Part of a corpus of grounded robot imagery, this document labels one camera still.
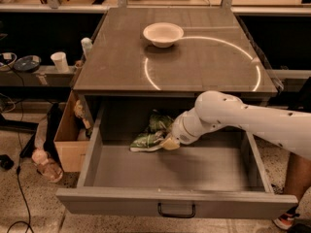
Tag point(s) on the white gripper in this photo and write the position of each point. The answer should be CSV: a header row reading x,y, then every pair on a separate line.
x,y
179,132

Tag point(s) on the green jalapeno chip bag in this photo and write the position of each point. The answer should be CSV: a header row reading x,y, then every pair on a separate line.
x,y
158,128

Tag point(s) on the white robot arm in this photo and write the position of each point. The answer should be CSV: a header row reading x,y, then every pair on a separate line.
x,y
214,110

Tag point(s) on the grey open top drawer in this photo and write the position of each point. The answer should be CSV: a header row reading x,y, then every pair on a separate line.
x,y
221,174

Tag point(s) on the grey counter cabinet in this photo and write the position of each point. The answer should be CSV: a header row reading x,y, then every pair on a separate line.
x,y
214,54

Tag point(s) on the cardboard box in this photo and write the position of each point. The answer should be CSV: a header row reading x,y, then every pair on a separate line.
x,y
72,136

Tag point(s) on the white paper bowl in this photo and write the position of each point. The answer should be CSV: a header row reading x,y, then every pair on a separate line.
x,y
163,34

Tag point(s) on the clear plastic bottle on floor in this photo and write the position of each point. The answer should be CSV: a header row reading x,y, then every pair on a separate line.
x,y
46,166

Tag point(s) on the white plastic bottle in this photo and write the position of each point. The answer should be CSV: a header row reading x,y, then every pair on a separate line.
x,y
87,46

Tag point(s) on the person leg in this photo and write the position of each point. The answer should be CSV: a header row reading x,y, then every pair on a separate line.
x,y
298,177

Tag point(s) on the orange white sneaker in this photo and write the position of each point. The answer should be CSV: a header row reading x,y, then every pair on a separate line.
x,y
286,220

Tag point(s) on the white paper cup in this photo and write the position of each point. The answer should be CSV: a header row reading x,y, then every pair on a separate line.
x,y
60,61

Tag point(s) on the grey low shelf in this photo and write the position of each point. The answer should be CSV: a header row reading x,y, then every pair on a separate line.
x,y
44,76

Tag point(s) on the dark round plate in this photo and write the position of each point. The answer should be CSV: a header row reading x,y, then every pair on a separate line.
x,y
28,64

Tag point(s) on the small black floor object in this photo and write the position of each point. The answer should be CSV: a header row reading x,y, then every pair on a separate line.
x,y
6,163

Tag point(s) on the white bowl with items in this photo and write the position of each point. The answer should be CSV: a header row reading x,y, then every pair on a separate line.
x,y
7,61

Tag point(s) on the black drawer handle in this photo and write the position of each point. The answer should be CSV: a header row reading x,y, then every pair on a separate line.
x,y
176,211

